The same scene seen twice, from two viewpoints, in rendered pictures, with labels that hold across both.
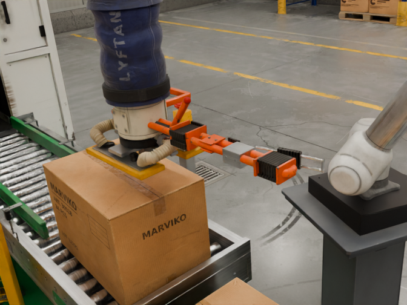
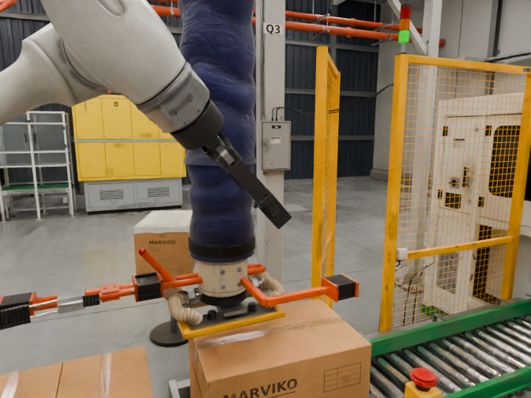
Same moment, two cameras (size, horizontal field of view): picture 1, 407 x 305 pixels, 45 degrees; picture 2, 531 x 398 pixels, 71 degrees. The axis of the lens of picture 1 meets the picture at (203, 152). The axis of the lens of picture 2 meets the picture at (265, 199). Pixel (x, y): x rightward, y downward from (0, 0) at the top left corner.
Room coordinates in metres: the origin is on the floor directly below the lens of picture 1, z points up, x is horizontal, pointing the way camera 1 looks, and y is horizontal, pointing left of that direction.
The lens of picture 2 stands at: (2.08, -0.92, 1.69)
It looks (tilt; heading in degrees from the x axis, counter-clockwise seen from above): 10 degrees down; 106
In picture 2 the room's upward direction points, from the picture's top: straight up
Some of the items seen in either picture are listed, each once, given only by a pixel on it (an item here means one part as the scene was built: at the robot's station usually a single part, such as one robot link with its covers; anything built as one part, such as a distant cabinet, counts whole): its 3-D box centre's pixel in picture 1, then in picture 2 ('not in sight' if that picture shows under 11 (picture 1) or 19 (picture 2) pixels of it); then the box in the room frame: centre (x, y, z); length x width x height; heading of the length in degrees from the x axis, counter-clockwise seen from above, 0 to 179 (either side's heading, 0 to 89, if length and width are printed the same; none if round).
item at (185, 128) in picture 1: (188, 135); (148, 286); (1.41, 0.04, 1.22); 0.10 x 0.08 x 0.06; 131
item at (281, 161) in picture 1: (274, 167); (17, 306); (1.14, -0.18, 1.22); 0.08 x 0.07 x 0.05; 41
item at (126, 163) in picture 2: not in sight; (132, 154); (-3.11, 6.29, 1.24); 2.22 x 0.91 x 2.47; 37
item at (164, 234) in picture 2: not in sight; (170, 242); (0.52, 1.67, 0.82); 0.60 x 0.40 x 0.40; 110
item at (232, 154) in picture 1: (238, 154); (72, 300); (1.25, -0.10, 1.21); 0.07 x 0.07 x 0.04; 41
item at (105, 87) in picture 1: (137, 85); (222, 242); (1.60, 0.20, 1.33); 0.23 x 0.23 x 0.04
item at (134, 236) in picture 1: (125, 213); (273, 378); (1.75, 0.34, 0.75); 0.60 x 0.40 x 0.40; 36
